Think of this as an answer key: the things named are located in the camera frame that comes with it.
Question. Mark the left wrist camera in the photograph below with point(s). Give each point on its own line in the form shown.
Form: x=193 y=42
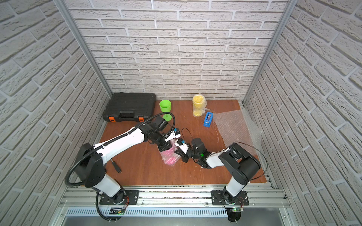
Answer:
x=174 y=134

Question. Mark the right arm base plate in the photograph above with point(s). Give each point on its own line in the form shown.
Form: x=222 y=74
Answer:
x=222 y=197

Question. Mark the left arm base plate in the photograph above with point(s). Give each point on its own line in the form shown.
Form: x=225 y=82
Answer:
x=121 y=198

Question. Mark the yellow plastic wine glass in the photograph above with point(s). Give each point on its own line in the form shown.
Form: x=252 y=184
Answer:
x=198 y=105

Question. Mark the blue tape dispenser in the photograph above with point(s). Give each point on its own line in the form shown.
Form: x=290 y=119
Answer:
x=208 y=119

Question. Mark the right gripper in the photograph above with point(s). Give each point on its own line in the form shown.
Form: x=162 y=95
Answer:
x=183 y=155

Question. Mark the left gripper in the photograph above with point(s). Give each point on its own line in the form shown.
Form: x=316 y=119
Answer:
x=164 y=144

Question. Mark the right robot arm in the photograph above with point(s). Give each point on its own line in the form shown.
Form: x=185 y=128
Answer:
x=240 y=163

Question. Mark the bubble wrap sheet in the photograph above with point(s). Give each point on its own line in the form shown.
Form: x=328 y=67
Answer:
x=238 y=126
x=172 y=142
x=199 y=106

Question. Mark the black plastic tool case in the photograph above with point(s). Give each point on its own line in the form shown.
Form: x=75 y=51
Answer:
x=129 y=107

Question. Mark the aluminium mounting rail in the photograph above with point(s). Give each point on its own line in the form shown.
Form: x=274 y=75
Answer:
x=171 y=201

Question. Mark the green plastic wine glass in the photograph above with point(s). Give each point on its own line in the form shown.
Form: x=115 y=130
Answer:
x=165 y=106

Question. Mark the pink plastic wine glass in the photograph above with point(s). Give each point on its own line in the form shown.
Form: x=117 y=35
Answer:
x=170 y=157

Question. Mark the black handled screwdriver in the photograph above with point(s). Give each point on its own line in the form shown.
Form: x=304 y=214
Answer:
x=116 y=167

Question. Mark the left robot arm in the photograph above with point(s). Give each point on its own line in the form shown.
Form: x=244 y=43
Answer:
x=89 y=166

